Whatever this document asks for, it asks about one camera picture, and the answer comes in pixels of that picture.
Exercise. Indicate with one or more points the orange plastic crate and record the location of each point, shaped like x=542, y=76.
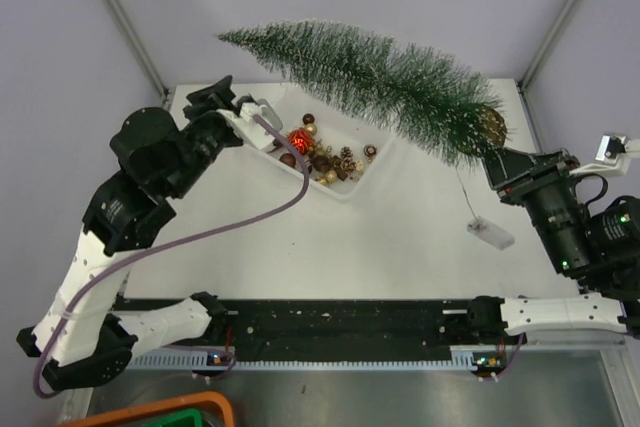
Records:
x=210, y=401

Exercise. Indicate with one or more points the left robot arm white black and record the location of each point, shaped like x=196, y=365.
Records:
x=79, y=343

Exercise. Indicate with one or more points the brown pine cone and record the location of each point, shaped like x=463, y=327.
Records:
x=346, y=153

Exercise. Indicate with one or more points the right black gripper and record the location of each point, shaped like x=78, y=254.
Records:
x=506, y=166

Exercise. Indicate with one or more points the white plastic basket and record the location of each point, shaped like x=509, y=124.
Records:
x=340, y=179

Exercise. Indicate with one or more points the gold small bauble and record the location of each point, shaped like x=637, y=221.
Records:
x=311, y=129

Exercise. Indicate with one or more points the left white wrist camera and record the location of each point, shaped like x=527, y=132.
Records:
x=253, y=120

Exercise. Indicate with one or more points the red glitter bauble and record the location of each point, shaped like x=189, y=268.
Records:
x=301, y=140

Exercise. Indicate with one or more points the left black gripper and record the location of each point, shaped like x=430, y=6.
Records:
x=215, y=97

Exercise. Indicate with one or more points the grey cable duct strip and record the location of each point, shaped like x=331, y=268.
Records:
x=176, y=360

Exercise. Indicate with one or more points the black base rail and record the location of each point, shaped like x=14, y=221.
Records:
x=352, y=330

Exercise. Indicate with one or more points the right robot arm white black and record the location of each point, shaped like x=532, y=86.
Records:
x=600, y=252

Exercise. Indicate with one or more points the dark brown small bauble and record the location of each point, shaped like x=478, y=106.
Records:
x=308, y=119

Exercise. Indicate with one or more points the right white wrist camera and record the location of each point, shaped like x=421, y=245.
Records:
x=613, y=157

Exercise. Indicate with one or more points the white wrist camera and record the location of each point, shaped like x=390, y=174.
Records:
x=253, y=120
x=613, y=157

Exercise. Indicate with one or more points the green plastic crate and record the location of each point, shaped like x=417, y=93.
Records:
x=189, y=417

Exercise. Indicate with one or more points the small green christmas tree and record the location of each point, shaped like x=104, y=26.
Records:
x=423, y=95

